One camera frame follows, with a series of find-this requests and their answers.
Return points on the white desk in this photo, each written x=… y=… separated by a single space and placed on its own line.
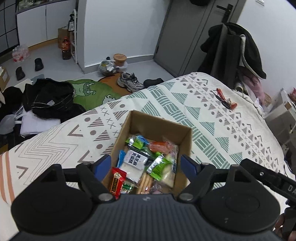
x=279 y=115

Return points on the black slipper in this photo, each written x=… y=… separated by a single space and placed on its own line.
x=38 y=64
x=20 y=73

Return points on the white blue-print bread packet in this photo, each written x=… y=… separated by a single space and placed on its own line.
x=170 y=176

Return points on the purple snack packet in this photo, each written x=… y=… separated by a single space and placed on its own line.
x=156 y=188

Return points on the small labelled carton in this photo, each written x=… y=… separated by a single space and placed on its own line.
x=3 y=78

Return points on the black spray bottle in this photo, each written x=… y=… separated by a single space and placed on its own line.
x=71 y=23

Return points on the white base cabinets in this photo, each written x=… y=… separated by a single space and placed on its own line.
x=37 y=20

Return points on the black hanging jacket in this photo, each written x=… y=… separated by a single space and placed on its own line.
x=202 y=2

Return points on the black grid partition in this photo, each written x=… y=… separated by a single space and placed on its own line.
x=8 y=25

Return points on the green-edged cracker packet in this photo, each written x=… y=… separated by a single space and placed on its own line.
x=127 y=187

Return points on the grey sneaker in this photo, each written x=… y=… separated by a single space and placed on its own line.
x=129 y=82

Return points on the white folded cloth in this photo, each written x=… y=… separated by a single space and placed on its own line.
x=37 y=125

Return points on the grey door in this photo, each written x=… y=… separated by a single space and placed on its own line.
x=185 y=37

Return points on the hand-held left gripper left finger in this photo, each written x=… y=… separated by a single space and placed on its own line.
x=101 y=166

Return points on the wrapped water bottle pack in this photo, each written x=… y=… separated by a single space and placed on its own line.
x=20 y=54

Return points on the bright green snack packet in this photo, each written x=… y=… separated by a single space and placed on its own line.
x=158 y=169

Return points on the person's right hand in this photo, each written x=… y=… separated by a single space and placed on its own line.
x=278 y=224

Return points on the cardboard box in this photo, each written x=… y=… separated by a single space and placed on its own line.
x=159 y=126

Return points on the black shoe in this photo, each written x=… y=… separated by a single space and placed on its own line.
x=152 y=83

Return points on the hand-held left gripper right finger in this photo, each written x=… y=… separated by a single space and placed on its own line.
x=188 y=164

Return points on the white rack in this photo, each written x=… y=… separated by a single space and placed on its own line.
x=77 y=53

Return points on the brown lidded bucket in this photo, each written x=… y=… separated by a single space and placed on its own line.
x=120 y=60

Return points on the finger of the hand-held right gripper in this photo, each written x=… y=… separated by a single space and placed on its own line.
x=261 y=172

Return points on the green and blue snack packet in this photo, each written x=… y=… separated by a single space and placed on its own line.
x=136 y=141

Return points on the red wrapper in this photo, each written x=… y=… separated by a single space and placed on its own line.
x=220 y=92

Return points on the clear trash bag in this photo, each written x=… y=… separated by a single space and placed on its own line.
x=106 y=68

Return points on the orange green-topped snack packet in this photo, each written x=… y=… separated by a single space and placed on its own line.
x=159 y=146

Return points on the white light switch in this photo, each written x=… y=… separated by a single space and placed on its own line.
x=260 y=1

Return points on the green dinosaur rug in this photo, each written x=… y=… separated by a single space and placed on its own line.
x=92 y=92

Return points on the dark red-label bottle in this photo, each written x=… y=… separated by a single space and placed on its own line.
x=66 y=49

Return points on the black fleece-lined coat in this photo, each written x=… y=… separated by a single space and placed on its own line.
x=252 y=53

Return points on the black clothing pile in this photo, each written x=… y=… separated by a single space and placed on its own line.
x=50 y=97

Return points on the pink cloth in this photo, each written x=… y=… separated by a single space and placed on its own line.
x=254 y=85

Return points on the white black-label snack packet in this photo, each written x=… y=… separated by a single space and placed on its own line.
x=134 y=162

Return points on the orange breadstick packet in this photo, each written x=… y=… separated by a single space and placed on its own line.
x=144 y=184

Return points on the red snack packet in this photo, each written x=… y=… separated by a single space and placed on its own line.
x=118 y=183

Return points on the brown floor carton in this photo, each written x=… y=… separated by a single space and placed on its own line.
x=63 y=37

